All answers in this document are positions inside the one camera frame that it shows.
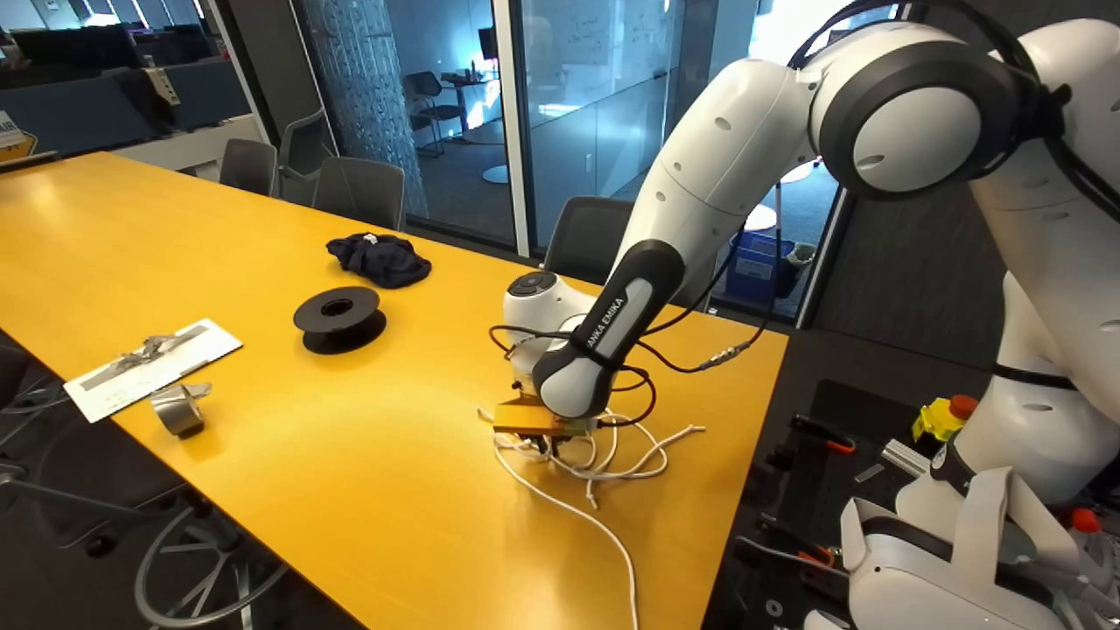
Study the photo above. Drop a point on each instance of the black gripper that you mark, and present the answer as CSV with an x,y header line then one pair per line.
x,y
548,434

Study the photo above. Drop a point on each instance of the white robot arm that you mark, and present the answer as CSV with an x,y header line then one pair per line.
x,y
889,109

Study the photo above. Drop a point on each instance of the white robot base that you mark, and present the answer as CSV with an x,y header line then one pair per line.
x,y
980,537

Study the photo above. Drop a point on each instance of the grey office chair near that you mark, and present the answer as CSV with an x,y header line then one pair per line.
x,y
587,235

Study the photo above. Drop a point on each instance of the grey office chair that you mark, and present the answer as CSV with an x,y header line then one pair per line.
x,y
250,165
587,235
363,186

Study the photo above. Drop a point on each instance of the black cloth bundle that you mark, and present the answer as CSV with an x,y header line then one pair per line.
x,y
382,261

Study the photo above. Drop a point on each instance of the black filament spool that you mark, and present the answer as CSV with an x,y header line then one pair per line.
x,y
340,321

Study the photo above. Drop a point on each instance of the grey office chair middle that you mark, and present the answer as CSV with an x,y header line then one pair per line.
x,y
363,186

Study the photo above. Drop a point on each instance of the white paper sheet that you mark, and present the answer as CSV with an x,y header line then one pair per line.
x,y
147,370

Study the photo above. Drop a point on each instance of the grey office chair far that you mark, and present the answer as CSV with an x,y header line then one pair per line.
x,y
250,165

